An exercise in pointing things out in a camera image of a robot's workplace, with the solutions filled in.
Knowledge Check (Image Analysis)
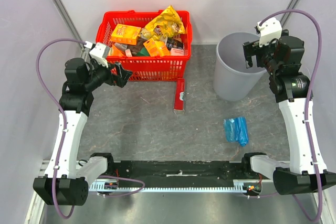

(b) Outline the long red box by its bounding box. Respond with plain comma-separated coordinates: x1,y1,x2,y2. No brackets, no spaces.
174,78,185,114

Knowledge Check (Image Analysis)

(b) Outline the blue trash bag roll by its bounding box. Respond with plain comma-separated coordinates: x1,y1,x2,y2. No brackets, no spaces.
224,117,249,147

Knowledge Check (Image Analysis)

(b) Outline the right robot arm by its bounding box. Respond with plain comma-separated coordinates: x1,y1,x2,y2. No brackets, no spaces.
240,35,335,195

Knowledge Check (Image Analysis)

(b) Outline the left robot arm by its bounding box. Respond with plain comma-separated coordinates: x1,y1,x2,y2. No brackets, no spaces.
33,58,132,206

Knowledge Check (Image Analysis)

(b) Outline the grey plastic trash bin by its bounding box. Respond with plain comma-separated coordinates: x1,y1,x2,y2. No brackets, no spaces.
213,32,266,101

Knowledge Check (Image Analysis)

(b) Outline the orange striped packet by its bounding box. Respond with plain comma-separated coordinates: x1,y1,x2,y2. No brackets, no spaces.
108,45,125,57

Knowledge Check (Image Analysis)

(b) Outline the red plastic shopping basket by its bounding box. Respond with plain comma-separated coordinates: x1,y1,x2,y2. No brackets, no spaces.
96,10,193,81

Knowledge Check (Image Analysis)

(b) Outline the green packet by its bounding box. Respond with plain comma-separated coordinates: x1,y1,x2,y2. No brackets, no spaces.
135,47,150,57

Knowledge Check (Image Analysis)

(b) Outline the orange snack box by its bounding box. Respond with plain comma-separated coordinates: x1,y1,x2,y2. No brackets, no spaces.
110,24,142,45

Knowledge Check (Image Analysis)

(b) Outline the small orange carton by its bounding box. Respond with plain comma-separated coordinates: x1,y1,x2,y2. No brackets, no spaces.
143,38,170,57

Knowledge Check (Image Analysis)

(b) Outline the yellow chips bag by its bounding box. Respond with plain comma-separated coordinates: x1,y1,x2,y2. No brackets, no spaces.
140,5,186,41

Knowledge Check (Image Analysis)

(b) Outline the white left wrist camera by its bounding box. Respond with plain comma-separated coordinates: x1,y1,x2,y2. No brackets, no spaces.
89,42,110,68

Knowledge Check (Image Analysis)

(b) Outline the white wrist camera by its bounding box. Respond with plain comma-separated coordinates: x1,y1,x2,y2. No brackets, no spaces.
256,17,282,48
89,42,110,68

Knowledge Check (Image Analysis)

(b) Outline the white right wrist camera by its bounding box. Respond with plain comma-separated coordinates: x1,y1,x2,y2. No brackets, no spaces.
256,17,282,48

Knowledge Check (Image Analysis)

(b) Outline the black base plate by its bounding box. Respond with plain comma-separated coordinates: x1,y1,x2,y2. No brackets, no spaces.
106,161,260,186

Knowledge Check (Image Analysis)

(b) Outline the grey slotted cable duct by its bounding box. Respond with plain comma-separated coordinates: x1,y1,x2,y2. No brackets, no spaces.
89,179,259,194

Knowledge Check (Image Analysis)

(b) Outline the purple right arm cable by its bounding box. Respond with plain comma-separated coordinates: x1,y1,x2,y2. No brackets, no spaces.
246,9,323,221

